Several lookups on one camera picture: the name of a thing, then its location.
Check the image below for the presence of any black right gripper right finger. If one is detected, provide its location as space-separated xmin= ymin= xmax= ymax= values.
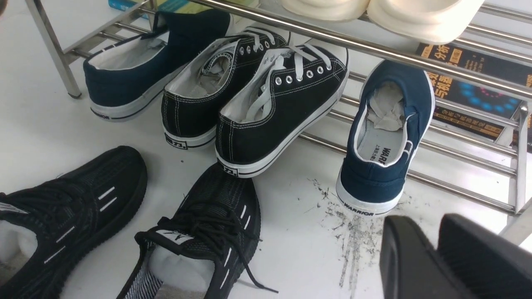
xmin=437 ymin=214 xmax=532 ymax=299

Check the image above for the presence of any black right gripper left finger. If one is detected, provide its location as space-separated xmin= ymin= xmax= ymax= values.
xmin=379 ymin=216 xmax=476 ymax=299

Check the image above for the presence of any black knit sneaker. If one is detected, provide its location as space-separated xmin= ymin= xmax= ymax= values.
xmin=118 ymin=164 xmax=268 ymax=299
xmin=1 ymin=146 xmax=148 ymax=299

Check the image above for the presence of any stainless steel shoe rack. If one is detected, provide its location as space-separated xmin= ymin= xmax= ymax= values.
xmin=25 ymin=0 xmax=532 ymax=245

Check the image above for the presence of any navy slip-on shoe right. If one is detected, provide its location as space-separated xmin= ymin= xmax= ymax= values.
xmin=336 ymin=59 xmax=436 ymax=218

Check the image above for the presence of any navy slip-on shoe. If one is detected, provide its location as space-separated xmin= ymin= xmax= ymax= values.
xmin=83 ymin=9 xmax=234 ymax=121
xmin=336 ymin=59 xmax=436 ymax=218

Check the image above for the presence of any black orange book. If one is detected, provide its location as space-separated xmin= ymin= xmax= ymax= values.
xmin=416 ymin=43 xmax=532 ymax=146

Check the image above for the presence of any black canvas sneaker right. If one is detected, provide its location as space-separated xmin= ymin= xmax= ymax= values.
xmin=215 ymin=39 xmax=350 ymax=178

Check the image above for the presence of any black canvas sneaker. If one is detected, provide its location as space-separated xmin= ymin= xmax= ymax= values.
xmin=215 ymin=39 xmax=350 ymax=178
xmin=161 ymin=23 xmax=291 ymax=150

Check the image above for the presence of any cream slipper right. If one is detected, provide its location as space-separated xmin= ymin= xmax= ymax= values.
xmin=367 ymin=0 xmax=484 ymax=45

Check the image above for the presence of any cream slipper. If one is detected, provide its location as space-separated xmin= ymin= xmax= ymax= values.
xmin=281 ymin=0 xmax=370 ymax=21
xmin=367 ymin=0 xmax=484 ymax=45

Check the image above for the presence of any cream slipper left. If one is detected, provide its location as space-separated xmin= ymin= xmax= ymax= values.
xmin=281 ymin=0 xmax=370 ymax=21

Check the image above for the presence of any black canvas sneaker left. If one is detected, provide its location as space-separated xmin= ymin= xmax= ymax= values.
xmin=161 ymin=23 xmax=291 ymax=150

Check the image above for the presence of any navy slip-on shoe left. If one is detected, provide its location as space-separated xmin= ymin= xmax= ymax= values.
xmin=83 ymin=9 xmax=234 ymax=121

